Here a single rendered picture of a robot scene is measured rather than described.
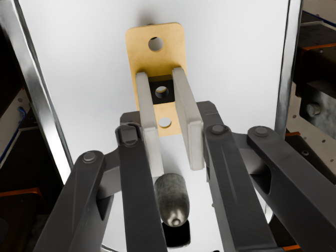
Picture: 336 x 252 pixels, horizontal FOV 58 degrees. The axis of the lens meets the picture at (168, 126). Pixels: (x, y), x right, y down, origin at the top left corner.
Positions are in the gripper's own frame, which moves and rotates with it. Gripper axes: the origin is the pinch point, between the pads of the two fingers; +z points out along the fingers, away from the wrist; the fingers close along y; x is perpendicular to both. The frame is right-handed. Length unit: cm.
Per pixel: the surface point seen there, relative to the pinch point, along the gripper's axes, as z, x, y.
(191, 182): 7.5, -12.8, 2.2
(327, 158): 37, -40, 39
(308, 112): 7.3, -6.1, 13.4
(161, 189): 5.9, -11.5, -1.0
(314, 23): 25.0, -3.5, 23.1
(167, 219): 3.0, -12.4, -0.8
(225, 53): 7.7, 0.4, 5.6
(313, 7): 37.5, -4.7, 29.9
